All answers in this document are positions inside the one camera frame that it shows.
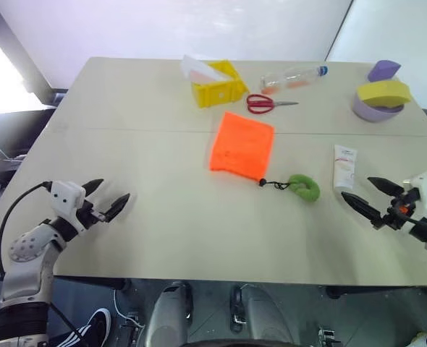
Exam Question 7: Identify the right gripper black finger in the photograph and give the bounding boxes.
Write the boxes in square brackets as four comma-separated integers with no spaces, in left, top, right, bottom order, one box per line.
[340,192,383,225]
[367,176,405,198]

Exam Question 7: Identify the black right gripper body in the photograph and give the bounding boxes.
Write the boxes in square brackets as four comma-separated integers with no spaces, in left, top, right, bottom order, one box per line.
[372,189,423,231]

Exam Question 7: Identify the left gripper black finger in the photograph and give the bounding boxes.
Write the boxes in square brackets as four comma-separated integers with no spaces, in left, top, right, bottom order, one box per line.
[81,178,105,200]
[102,193,131,223]

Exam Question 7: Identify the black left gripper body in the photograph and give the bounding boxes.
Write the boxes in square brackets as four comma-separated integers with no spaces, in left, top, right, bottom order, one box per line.
[76,200,108,231]

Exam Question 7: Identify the white cream tube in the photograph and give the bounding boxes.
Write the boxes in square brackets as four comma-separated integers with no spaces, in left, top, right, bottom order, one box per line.
[331,144,358,192]

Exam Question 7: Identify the green fuzzy ring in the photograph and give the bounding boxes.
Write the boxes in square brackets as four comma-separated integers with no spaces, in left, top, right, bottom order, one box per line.
[287,173,321,206]

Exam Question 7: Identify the thin black knotted string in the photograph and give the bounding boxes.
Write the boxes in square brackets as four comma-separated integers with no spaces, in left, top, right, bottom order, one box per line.
[258,178,291,191]

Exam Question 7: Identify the orange cloth pouch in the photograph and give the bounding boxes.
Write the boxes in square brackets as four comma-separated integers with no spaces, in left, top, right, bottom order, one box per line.
[208,111,275,181]

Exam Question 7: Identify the lavender round bowl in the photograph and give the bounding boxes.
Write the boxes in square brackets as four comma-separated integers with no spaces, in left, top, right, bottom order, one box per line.
[351,92,405,124]

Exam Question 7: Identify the yellow sponge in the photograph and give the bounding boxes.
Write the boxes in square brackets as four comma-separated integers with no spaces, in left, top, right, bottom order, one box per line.
[356,80,413,108]

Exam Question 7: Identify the grey floor equipment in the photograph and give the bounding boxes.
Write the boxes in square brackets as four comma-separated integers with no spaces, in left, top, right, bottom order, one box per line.
[0,140,28,191]

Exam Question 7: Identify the black white striped shoe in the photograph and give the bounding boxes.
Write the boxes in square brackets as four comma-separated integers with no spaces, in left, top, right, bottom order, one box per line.
[59,307,112,347]

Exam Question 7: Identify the purple sponge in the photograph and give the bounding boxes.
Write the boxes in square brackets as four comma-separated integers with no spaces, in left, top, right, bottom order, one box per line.
[366,59,402,82]

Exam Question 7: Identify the clear plastic bottle blue cap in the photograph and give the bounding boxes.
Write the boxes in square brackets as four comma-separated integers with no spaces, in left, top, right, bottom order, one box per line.
[259,64,329,95]

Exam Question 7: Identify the yellow plastic bin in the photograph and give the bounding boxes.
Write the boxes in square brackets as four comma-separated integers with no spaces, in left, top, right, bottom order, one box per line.
[190,59,251,108]

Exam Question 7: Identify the white translucent plastic sheet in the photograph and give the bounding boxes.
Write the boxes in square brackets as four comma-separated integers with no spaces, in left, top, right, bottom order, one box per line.
[179,53,232,85]

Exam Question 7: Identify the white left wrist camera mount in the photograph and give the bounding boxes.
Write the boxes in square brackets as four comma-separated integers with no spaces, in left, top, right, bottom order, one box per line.
[49,180,86,234]

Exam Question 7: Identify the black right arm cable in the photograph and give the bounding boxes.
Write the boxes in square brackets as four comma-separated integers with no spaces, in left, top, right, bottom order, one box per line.
[397,211,427,233]

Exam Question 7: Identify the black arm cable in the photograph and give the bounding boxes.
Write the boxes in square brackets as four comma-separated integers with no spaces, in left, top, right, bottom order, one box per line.
[0,181,54,279]
[397,211,427,233]

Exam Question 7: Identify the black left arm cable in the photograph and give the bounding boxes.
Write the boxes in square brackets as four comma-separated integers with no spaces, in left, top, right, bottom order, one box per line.
[0,181,54,279]

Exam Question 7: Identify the black table bracket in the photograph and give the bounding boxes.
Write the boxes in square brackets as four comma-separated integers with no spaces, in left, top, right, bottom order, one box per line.
[324,285,347,299]

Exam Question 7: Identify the red handled scissors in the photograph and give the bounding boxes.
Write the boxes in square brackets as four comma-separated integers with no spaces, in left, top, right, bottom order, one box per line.
[245,93,300,116]

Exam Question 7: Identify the grey metal frame post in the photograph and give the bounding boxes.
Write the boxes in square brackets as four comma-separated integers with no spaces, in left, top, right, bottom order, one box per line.
[0,0,69,106]

